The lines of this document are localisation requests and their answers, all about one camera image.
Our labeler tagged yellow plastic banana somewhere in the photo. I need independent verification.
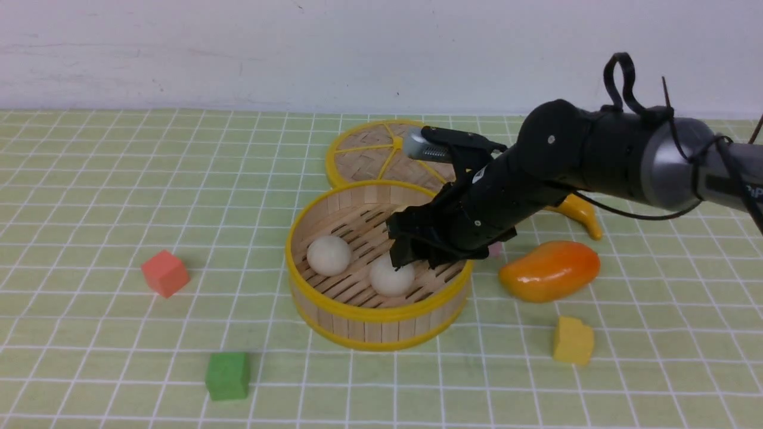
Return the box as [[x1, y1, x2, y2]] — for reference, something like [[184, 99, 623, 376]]
[[544, 194, 603, 241]]

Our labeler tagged woven bamboo steamer lid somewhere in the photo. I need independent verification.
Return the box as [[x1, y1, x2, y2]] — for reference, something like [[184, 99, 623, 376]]
[[325, 120, 455, 192]]

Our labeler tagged orange plastic mango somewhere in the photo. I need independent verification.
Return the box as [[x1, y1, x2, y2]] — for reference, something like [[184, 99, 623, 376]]
[[498, 241, 601, 303]]

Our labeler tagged green wooden cube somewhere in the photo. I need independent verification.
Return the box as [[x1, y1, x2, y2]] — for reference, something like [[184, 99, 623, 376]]
[[205, 352, 250, 402]]

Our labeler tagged red wooden cube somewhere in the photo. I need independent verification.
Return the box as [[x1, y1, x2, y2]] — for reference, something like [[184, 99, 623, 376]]
[[141, 250, 191, 299]]

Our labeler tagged white bun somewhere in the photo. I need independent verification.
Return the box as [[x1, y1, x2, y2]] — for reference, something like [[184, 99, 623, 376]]
[[307, 235, 352, 277], [368, 253, 416, 297]]

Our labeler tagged bamboo steamer tray yellow rim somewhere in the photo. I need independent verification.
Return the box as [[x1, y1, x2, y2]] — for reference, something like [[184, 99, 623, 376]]
[[284, 180, 473, 352]]

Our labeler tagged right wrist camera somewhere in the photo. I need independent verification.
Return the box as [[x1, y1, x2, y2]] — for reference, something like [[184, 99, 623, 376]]
[[402, 126, 507, 164]]

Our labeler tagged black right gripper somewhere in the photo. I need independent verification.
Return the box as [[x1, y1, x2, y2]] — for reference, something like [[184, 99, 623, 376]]
[[387, 149, 573, 269]]

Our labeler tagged pink wooden cube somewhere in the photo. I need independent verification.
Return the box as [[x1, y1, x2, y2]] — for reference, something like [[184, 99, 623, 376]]
[[488, 241, 503, 258]]

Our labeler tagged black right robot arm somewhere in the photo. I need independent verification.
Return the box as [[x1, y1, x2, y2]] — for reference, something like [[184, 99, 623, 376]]
[[387, 100, 761, 268]]

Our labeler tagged green checkered tablecloth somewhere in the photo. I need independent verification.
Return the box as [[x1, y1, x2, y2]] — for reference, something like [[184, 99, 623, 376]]
[[1, 110, 762, 428]]

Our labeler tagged yellow wooden block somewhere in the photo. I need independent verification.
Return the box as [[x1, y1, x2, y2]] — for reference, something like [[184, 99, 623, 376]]
[[551, 316, 595, 365]]

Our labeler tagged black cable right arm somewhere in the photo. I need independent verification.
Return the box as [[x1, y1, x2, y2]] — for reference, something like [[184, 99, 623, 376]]
[[572, 52, 763, 236]]

